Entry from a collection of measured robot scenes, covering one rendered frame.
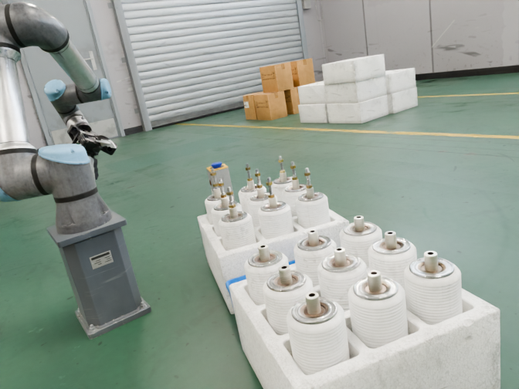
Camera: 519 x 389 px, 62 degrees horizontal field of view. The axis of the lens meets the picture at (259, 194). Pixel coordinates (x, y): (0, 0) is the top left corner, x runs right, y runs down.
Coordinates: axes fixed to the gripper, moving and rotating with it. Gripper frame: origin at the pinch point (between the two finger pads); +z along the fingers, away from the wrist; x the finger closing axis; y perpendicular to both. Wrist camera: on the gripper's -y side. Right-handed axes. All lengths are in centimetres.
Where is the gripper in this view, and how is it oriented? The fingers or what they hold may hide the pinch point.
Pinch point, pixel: (107, 164)
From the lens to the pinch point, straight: 163.8
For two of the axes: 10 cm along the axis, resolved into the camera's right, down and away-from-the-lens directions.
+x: 5.9, -7.4, -3.3
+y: -5.6, -0.8, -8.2
